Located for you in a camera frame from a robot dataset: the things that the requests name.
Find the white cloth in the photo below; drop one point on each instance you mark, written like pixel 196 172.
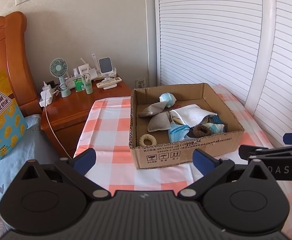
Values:
pixel 191 115

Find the white cosmetic tube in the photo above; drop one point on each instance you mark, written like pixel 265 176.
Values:
pixel 83 70

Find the light blue bed sheet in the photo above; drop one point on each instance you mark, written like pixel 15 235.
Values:
pixel 31 145

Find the small green bottle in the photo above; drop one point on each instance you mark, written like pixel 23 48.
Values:
pixel 78 85

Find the white louvered closet door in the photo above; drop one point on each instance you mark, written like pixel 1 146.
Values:
pixel 285 80
pixel 211 30

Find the white charger plug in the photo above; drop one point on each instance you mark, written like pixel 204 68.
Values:
pixel 47 90

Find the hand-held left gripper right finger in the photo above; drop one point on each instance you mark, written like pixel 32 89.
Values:
pixel 203 163

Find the brown cardboard box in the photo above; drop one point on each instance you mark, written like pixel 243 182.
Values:
pixel 211 150

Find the low wall outlet plate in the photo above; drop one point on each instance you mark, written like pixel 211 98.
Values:
pixel 141 83

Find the brown fluffy scrunchie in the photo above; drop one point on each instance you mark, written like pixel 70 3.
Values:
pixel 197 130

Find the black charger plug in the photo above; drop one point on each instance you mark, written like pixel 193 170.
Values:
pixel 51 83

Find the wooden bed headboard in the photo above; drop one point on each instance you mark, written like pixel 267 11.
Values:
pixel 8 55

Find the wooden nightstand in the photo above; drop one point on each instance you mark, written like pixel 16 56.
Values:
pixel 81 110

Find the green cosmetic tube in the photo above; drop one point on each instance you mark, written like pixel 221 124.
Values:
pixel 88 86

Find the white power strip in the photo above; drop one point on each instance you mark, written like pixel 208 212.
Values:
pixel 46 101

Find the yellow and blue snack bag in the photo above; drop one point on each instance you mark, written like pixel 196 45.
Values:
pixel 3 120

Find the blue face mask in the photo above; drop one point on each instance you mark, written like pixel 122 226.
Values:
pixel 177 136

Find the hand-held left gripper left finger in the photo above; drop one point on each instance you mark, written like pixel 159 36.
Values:
pixel 84 161

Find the blue and white plush toy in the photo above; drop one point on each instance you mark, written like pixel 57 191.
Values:
pixel 167 98

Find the small green desk fan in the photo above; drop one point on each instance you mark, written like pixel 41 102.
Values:
pixel 58 67

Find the cream fluffy scrunchie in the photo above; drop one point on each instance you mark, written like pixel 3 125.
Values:
pixel 141 141

